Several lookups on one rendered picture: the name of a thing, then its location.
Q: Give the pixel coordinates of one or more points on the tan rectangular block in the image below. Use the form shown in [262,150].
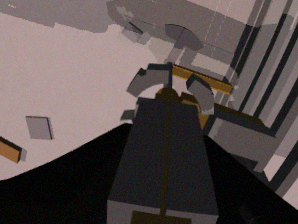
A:
[9,150]

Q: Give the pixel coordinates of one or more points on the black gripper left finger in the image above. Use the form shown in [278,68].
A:
[70,190]

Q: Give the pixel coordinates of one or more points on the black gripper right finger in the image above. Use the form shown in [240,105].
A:
[241,197]

